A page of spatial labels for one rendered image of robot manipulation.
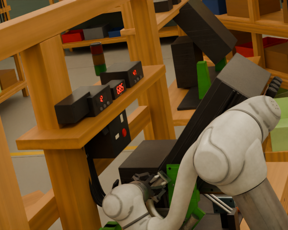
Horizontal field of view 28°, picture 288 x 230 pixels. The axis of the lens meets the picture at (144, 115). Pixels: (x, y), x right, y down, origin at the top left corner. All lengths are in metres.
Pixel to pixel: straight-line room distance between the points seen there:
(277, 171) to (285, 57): 2.37
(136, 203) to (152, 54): 1.20
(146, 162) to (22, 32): 0.82
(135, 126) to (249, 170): 1.50
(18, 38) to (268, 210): 0.94
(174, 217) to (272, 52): 3.70
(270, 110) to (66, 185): 0.91
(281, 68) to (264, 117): 3.79
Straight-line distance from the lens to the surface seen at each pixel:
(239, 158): 1.36
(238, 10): 5.66
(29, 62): 2.00
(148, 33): 2.89
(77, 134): 1.94
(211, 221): 2.56
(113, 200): 1.84
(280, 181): 2.84
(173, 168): 2.23
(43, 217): 2.12
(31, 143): 2.00
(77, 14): 2.20
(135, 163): 2.39
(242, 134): 1.39
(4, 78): 8.73
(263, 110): 1.50
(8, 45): 1.81
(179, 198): 1.75
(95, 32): 11.32
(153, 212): 2.26
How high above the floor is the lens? 2.15
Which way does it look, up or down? 18 degrees down
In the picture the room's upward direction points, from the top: 10 degrees counter-clockwise
